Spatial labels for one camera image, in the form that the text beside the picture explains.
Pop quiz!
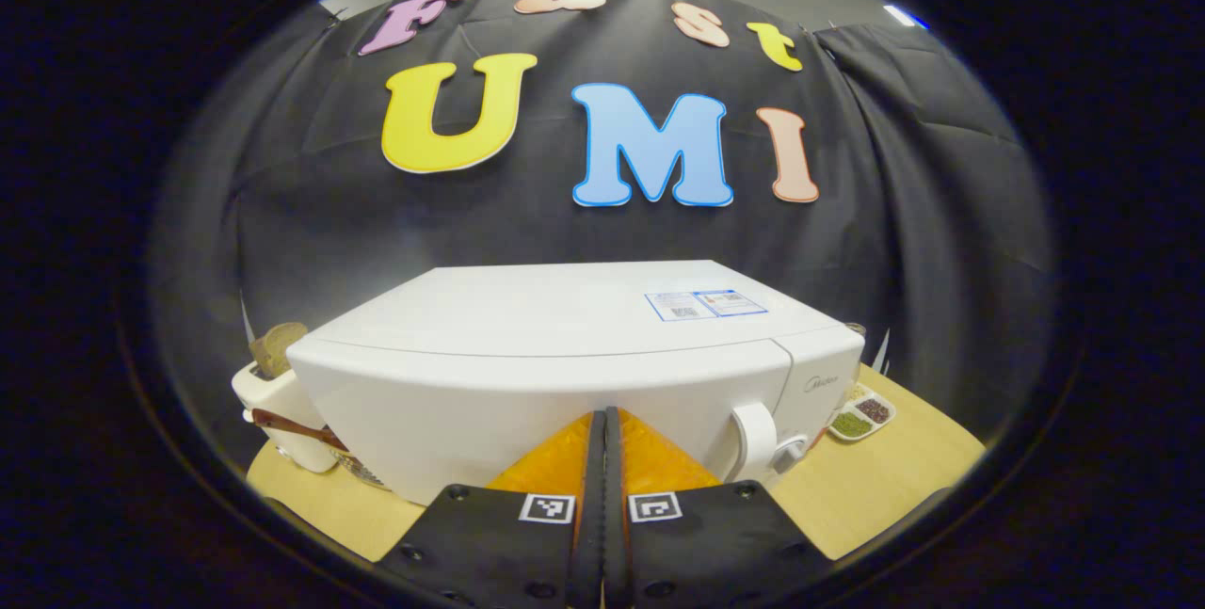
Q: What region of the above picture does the brown wooden spoon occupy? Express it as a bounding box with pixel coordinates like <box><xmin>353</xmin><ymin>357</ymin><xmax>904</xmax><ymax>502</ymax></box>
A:
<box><xmin>250</xmin><ymin>408</ymin><xmax>351</xmax><ymax>453</ymax></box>

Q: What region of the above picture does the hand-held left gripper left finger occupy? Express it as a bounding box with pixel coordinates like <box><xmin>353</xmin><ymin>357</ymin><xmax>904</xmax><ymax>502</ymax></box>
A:
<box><xmin>377</xmin><ymin>409</ymin><xmax>606</xmax><ymax>609</ymax></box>

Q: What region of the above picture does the brown bread slice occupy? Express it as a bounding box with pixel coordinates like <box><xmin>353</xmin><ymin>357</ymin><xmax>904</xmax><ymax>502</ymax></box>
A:
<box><xmin>249</xmin><ymin>321</ymin><xmax>311</xmax><ymax>380</ymax></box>

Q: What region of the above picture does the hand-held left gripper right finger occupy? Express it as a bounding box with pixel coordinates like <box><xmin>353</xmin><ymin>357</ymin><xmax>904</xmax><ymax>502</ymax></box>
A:
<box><xmin>604</xmin><ymin>407</ymin><xmax>835</xmax><ymax>609</ymax></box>

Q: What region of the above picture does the white divided dish with beans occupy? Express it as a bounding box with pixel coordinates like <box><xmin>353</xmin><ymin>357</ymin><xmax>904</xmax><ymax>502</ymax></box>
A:
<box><xmin>826</xmin><ymin>383</ymin><xmax>898</xmax><ymax>444</ymax></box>

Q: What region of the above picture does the white microwave oven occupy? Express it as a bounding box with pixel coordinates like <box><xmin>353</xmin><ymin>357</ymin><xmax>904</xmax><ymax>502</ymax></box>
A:
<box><xmin>286</xmin><ymin>259</ymin><xmax>866</xmax><ymax>507</ymax></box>

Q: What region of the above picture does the black backdrop cloth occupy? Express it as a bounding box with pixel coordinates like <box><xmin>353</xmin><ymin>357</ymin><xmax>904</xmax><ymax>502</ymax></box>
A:
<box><xmin>146</xmin><ymin>0</ymin><xmax>1055</xmax><ymax>459</ymax></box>

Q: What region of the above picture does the white toaster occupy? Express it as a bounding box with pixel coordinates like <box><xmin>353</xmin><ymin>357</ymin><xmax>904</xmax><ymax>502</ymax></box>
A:
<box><xmin>232</xmin><ymin>360</ymin><xmax>342</xmax><ymax>474</ymax></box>

